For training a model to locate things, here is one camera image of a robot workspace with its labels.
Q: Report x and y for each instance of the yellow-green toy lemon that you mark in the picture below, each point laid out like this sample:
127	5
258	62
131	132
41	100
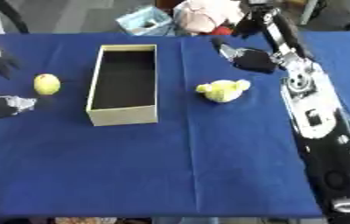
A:
47	84

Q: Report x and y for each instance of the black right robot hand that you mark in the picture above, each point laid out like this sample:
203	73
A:
254	60

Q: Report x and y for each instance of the white pole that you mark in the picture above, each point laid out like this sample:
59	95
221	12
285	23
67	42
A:
308	11

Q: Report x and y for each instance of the tan cardboard box black inside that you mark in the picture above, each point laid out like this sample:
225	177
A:
124	84

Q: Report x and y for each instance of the yellow soft toy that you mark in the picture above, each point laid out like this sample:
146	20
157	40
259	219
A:
224	91

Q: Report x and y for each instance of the red object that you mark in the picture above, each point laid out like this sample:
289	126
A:
224	30

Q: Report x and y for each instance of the pink soft bag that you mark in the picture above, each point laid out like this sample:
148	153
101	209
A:
206	14

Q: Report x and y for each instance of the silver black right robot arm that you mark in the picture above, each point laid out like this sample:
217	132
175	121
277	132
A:
313	110

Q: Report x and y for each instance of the light blue basket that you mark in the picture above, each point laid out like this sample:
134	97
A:
145	22

